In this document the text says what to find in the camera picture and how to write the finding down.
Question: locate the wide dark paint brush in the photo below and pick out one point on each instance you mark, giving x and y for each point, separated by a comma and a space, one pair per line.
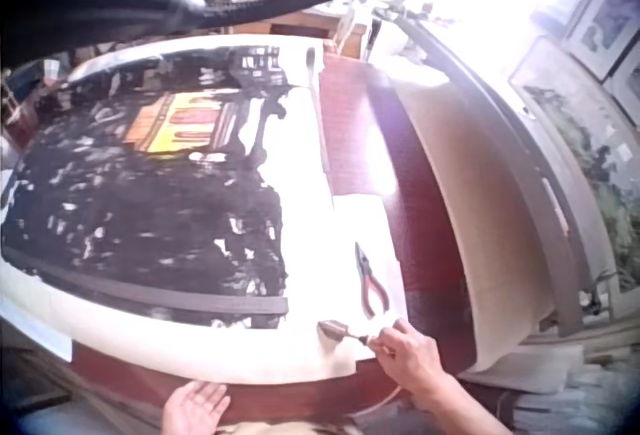
334, 330

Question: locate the cluttered wooden shelf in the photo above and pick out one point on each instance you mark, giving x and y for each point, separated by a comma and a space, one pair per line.
310, 10

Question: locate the long black paperweight bar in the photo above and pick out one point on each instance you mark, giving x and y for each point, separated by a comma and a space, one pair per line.
150, 292

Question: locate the large cream paper roll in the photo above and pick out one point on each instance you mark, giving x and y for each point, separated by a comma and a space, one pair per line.
480, 205

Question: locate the landscape painting on wall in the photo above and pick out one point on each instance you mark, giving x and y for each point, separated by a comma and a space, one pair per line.
585, 145

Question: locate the long grey frame bar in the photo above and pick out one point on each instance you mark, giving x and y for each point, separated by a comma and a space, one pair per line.
540, 195

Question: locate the large black ink painting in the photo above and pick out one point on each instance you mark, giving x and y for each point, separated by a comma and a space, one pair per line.
165, 195

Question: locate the framed picture with black frame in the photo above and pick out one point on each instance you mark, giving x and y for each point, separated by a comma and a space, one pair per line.
607, 20

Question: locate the person's right hand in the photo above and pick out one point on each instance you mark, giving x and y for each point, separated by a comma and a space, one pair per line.
412, 355

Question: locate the person's left hand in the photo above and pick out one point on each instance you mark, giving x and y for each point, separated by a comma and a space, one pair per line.
192, 412

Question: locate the stack of white papers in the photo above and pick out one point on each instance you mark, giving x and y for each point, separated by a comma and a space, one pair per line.
560, 390

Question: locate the person's left fingers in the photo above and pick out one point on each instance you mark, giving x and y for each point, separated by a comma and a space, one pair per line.
212, 397

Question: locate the person's right fingers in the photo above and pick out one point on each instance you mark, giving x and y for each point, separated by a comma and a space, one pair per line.
389, 342

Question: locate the dark red felt mat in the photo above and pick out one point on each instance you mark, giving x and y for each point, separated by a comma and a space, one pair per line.
425, 235

